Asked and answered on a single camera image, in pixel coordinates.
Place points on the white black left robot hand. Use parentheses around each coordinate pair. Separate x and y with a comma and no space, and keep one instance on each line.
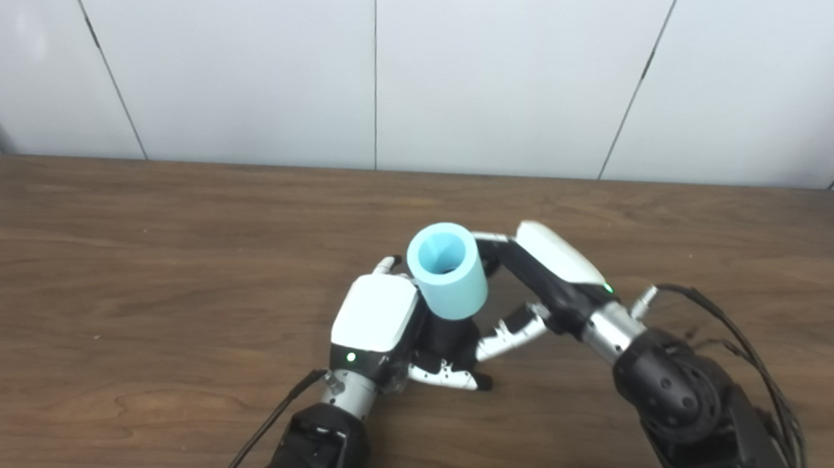
(374,315)

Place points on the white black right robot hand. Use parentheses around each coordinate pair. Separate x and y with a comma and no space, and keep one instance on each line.
(561,266)

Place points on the black funnel-shaped nozzle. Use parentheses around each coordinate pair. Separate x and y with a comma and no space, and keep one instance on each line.
(450,339)

